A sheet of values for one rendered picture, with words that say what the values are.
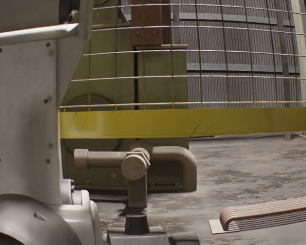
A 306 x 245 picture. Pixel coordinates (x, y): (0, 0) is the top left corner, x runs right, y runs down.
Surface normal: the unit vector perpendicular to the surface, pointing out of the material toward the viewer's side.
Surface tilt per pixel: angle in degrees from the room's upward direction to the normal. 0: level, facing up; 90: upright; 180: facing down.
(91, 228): 64
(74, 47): 112
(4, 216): 7
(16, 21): 155
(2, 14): 139
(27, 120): 82
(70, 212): 53
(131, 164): 90
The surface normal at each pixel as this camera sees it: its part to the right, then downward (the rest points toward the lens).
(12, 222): 0.20, -0.98
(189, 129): -0.03, 0.03
